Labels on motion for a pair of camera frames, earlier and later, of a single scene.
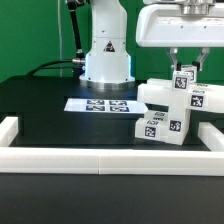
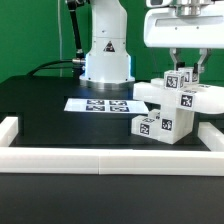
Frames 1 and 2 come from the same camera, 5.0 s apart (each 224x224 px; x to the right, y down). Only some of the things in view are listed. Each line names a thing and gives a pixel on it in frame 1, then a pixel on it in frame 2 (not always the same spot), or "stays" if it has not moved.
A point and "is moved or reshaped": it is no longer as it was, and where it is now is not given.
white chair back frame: [201, 97] stays
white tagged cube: [189, 71] stays
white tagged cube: [181, 80] is moved or reshaped
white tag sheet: [107, 105] stays
